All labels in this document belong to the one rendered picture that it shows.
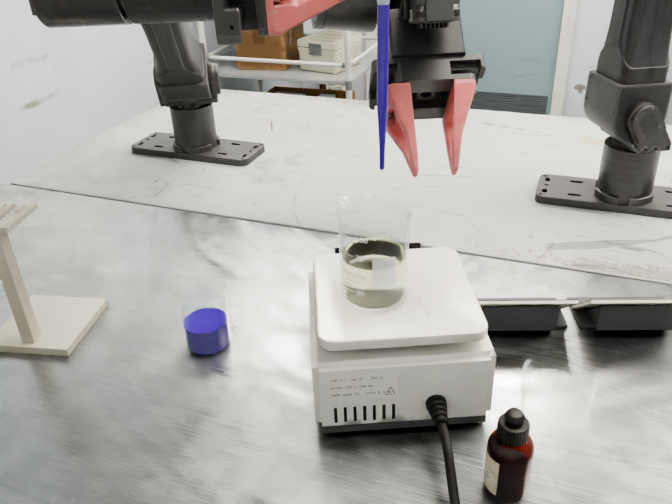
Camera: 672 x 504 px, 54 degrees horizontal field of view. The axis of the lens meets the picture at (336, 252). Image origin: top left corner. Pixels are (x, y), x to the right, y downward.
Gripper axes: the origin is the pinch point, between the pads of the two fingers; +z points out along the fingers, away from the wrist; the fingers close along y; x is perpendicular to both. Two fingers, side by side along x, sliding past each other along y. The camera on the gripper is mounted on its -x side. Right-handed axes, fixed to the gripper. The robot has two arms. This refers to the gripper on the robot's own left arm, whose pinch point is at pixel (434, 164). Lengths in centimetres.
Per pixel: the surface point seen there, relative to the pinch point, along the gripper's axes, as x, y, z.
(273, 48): 171, -24, -138
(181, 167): 33.1, -29.8, -17.8
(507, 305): 2.5, 5.4, 12.6
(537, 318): 3.2, 8.0, 13.8
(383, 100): -16.5, -6.1, 3.2
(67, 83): 127, -86, -96
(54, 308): 9.1, -36.6, 8.7
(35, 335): 5.4, -36.5, 12.1
